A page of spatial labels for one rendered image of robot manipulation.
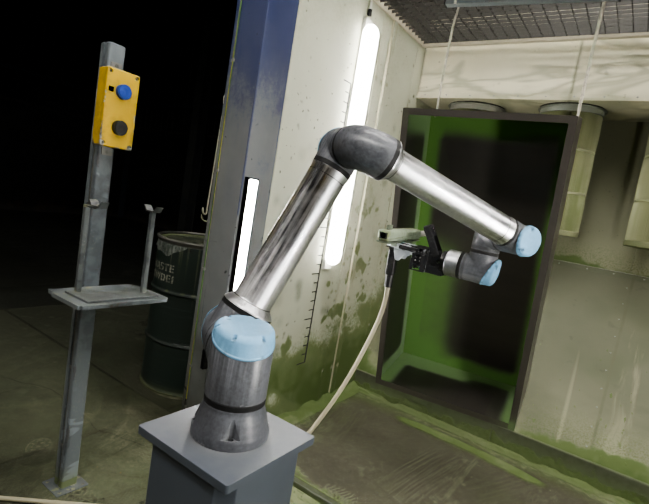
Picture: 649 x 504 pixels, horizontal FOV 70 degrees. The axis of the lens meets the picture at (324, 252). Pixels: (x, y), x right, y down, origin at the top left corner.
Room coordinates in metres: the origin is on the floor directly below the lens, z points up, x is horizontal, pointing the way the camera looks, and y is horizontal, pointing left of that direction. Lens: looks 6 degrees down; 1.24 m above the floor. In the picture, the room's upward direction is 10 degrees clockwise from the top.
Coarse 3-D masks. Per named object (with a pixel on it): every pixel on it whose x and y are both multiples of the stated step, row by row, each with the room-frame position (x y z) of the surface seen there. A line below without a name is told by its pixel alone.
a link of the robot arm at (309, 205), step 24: (312, 168) 1.28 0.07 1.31; (336, 168) 1.27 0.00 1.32; (312, 192) 1.26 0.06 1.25; (336, 192) 1.29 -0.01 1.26; (288, 216) 1.25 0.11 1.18; (312, 216) 1.25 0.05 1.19; (288, 240) 1.24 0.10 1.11; (264, 264) 1.23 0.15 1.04; (288, 264) 1.24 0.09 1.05; (240, 288) 1.23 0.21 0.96; (264, 288) 1.22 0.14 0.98; (216, 312) 1.22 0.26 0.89; (240, 312) 1.19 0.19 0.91; (264, 312) 1.23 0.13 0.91
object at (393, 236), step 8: (384, 232) 1.55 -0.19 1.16; (392, 232) 1.56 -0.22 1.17; (400, 232) 1.62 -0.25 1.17; (408, 232) 1.69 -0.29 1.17; (416, 232) 1.76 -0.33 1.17; (376, 240) 1.57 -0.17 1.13; (384, 240) 1.56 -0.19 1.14; (392, 240) 1.57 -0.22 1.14; (400, 240) 1.64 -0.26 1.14; (408, 240) 1.72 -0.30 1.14; (416, 240) 1.78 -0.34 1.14; (392, 248) 1.65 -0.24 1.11; (392, 256) 1.65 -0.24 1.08; (392, 264) 1.64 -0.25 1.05; (392, 272) 1.65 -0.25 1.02; (392, 280) 1.66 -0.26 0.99
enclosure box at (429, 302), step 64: (448, 128) 2.11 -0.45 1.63; (512, 128) 1.98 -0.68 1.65; (576, 128) 1.58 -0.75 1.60; (512, 192) 2.01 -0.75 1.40; (512, 256) 2.03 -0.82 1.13; (384, 320) 1.98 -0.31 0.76; (448, 320) 2.21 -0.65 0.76; (512, 320) 2.06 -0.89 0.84; (384, 384) 2.02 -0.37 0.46; (448, 384) 2.07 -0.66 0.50; (512, 384) 2.09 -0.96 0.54
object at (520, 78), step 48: (432, 48) 3.09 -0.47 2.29; (480, 48) 2.92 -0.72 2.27; (528, 48) 2.77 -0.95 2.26; (576, 48) 2.63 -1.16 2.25; (624, 48) 2.50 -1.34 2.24; (432, 96) 3.05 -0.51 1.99; (480, 96) 2.88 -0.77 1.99; (528, 96) 2.73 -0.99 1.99; (576, 96) 2.59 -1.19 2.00; (624, 96) 2.47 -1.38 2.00
